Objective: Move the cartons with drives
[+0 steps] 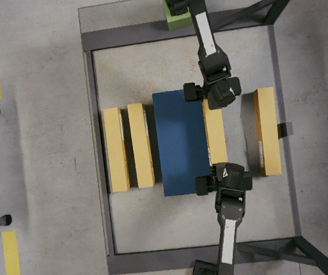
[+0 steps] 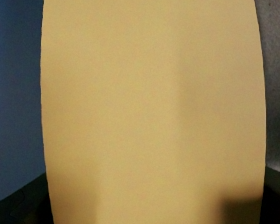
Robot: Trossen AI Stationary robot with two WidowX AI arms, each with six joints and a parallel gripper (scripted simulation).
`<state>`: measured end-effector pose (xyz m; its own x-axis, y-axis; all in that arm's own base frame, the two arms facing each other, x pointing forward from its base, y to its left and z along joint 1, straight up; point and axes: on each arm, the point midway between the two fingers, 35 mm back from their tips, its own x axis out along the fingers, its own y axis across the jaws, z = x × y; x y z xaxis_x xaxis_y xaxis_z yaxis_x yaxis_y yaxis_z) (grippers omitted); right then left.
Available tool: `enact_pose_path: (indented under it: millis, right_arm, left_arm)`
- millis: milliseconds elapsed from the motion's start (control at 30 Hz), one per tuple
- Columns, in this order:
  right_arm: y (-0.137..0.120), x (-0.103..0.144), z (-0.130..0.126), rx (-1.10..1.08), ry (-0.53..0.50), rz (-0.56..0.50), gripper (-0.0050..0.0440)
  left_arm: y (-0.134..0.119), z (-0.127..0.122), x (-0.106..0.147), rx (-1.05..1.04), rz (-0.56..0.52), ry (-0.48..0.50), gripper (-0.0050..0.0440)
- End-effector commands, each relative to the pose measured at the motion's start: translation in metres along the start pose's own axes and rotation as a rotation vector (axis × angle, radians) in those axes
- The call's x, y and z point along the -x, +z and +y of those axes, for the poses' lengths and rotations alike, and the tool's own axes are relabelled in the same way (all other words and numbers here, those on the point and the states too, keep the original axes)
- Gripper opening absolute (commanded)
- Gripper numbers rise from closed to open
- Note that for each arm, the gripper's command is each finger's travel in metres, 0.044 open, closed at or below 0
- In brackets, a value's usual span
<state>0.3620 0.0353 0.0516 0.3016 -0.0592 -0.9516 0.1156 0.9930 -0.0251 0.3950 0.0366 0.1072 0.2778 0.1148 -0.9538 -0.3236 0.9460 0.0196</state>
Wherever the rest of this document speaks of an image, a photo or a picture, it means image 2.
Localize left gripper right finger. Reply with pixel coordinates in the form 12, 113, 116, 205
259, 166, 280, 224

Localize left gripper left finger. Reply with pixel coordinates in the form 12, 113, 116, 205
0, 172, 54, 224

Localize brown cardboard carton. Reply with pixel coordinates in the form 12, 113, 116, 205
41, 0, 266, 224

